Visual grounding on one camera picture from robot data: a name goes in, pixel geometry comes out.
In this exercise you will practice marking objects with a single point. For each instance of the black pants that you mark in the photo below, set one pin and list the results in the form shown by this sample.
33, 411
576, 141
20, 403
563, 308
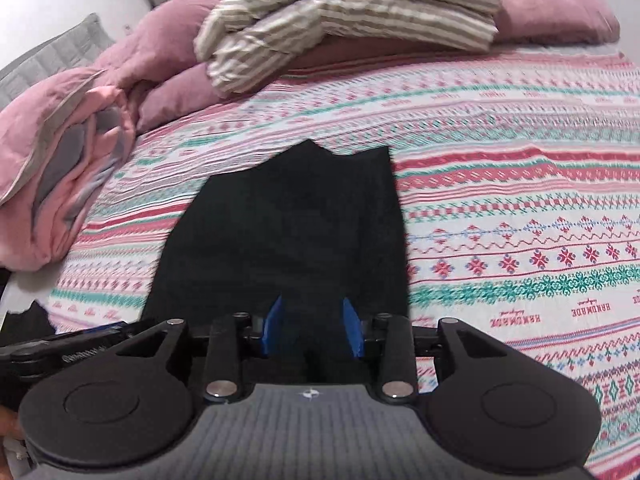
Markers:
290, 230

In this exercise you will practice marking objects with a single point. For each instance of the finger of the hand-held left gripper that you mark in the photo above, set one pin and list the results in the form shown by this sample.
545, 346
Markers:
75, 340

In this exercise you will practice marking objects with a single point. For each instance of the mauve pillow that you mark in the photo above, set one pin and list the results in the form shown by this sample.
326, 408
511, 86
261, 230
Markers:
555, 12

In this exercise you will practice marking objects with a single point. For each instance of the dark cloth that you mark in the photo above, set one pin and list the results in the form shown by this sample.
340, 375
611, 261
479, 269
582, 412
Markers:
27, 320

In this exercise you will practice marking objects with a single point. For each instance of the striped beige duvet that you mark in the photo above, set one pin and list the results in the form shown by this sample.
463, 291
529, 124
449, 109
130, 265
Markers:
350, 5

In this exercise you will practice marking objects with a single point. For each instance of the quilted grey headboard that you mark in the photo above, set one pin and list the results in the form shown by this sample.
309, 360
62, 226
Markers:
45, 60

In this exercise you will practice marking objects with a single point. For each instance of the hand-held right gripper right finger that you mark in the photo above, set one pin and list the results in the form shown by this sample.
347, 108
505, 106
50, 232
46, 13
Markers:
352, 332

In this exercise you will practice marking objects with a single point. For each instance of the mauve comforter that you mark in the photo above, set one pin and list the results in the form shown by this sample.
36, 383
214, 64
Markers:
160, 50

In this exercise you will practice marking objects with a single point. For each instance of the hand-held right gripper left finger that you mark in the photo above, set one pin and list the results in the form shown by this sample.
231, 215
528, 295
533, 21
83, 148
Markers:
272, 330

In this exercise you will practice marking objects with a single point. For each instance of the pink grey blanket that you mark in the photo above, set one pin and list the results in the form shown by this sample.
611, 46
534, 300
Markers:
55, 160

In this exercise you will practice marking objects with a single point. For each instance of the patterned bedsheet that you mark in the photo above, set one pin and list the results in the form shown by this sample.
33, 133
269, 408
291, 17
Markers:
500, 185

